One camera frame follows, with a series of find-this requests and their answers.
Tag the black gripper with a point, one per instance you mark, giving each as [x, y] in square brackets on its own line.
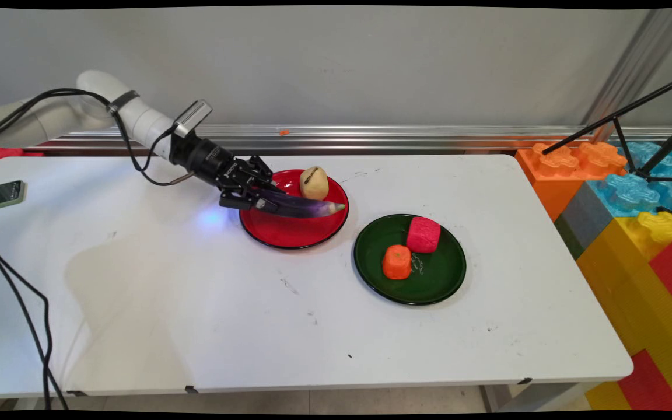
[205, 156]

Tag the purple toy eggplant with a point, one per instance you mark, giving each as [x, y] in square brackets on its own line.
[307, 207]

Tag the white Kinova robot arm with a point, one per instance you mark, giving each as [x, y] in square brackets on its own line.
[97, 102]

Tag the red enamel plate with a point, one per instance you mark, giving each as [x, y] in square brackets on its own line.
[289, 230]

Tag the beige potato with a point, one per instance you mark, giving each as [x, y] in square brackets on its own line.
[314, 184]

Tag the orange toy carrot chunk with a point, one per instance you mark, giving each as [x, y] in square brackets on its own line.
[396, 262]

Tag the red toy apple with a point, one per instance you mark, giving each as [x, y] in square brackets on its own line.
[423, 235]

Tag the dark green enamel plate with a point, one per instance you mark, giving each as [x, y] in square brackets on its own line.
[435, 280]

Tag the green small box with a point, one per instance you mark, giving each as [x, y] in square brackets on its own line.
[2, 194]

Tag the orange giant building block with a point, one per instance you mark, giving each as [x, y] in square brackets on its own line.
[552, 175]

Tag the gray giant building block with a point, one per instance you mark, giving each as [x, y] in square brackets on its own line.
[584, 221]

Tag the white table leg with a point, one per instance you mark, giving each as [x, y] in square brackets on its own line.
[517, 396]

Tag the light blue giant building block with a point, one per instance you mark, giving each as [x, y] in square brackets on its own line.
[627, 192]

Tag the yellow giant building block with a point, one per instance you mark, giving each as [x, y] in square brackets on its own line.
[627, 280]

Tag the black tripod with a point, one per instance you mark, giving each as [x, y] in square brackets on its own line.
[651, 99]

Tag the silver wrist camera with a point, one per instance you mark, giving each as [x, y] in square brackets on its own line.
[193, 118]

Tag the aluminium wall rail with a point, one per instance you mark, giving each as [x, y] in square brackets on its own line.
[400, 140]

